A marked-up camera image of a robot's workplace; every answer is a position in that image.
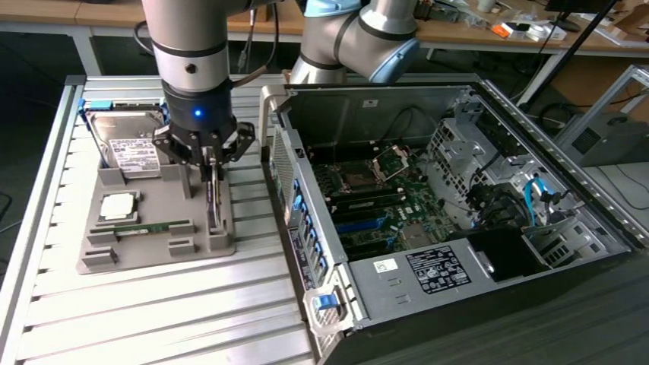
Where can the thin socket locking lever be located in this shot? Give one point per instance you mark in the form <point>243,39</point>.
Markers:
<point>335,156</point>

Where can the black monitor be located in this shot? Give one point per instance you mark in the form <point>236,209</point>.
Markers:
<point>563,5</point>

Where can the orange and black box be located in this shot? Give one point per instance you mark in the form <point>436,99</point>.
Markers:
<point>507,30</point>

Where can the aluminium profile frame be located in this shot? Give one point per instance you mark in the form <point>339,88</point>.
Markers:
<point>631,76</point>

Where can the open black PC case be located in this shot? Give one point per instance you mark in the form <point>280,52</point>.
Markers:
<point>456,334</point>

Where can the CPU socket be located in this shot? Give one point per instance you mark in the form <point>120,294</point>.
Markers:
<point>357,176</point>

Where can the hard disk in blue frame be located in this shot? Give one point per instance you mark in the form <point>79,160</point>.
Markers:
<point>132,152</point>

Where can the green RAM stick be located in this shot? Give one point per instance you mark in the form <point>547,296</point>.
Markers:
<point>147,228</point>

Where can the brown cardboard box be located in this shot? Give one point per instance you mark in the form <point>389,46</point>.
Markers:
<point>262,9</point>

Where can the white cup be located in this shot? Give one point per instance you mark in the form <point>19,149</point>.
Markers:
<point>488,4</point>

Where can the blue expansion slot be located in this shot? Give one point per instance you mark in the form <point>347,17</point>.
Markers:
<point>360,225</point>

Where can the green Dell motherboard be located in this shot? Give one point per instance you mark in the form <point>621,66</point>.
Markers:
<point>421,205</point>

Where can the black stand pole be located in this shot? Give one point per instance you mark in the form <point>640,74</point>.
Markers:
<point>580,42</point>

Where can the graphics card with black cooler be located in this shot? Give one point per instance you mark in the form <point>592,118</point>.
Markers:
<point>215,205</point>

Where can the perforated metal disk bay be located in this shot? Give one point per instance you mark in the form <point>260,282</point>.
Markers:
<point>456,148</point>

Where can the silver CPU chip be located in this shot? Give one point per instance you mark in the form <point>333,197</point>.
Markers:
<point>118,207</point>

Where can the blue case latch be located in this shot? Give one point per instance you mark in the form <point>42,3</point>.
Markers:
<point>324,303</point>

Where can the grey plastic parts rack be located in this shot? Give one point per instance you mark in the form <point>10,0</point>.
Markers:
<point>152,251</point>

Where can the silver chipset heatsink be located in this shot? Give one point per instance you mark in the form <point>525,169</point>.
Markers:
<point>420,235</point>

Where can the wooden desk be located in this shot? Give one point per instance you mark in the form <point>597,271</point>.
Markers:
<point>51,15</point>

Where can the slotted metal disk bay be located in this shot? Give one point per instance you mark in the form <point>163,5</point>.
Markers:
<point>557,247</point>

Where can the grey power supply unit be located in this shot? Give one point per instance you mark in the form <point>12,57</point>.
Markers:
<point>385,289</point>

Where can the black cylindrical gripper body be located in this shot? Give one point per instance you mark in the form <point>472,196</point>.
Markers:
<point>200,110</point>

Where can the grey computer tower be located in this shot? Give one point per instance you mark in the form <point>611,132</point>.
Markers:
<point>608,140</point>

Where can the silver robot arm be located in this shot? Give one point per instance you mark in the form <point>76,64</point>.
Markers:
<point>188,38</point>

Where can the white box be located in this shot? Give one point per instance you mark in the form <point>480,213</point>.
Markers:
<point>549,34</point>

